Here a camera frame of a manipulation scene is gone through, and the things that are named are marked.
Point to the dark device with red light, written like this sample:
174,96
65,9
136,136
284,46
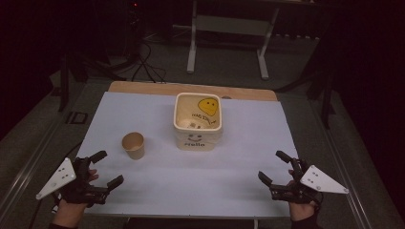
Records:
133,28

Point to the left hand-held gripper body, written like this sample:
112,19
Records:
60,178

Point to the black floor socket plate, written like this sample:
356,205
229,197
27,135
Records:
76,117

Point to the brown paper cup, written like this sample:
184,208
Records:
133,146

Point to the person's left hand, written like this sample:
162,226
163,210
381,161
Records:
70,213

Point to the black stand leg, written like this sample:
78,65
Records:
326,95

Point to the white metal stand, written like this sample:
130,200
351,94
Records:
229,25

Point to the wooden table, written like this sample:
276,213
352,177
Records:
143,86

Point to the cream square bucket smiley print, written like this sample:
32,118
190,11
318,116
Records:
197,140

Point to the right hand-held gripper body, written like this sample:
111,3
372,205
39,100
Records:
321,183

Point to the metal floor rail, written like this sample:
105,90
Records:
25,171
344,165

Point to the person's right hand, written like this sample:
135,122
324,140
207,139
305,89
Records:
302,210

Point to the white table mat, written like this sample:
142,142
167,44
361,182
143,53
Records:
159,178

